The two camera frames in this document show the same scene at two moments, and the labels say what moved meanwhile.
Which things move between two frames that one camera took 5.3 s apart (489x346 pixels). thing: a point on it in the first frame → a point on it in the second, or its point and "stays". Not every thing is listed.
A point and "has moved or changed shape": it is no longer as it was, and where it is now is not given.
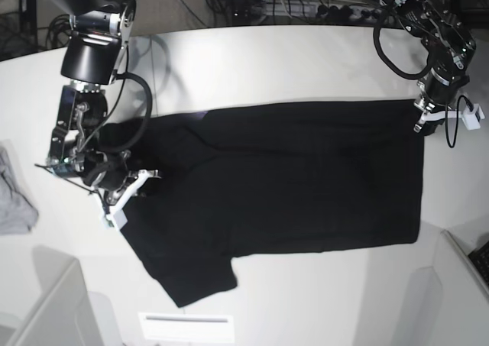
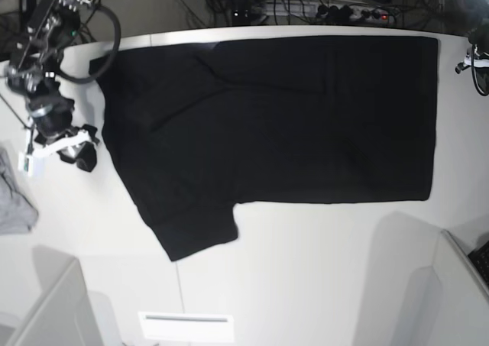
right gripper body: x=438 y=91 → x=477 y=59
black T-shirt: x=273 y=179 has moved or changed shape
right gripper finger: x=420 y=123 → x=461 y=66
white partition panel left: x=65 y=314 stays
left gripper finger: x=144 y=192 → x=83 y=154
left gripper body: x=107 y=172 → x=51 y=114
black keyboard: x=480 y=259 stays
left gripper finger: x=144 y=175 → x=92 y=131
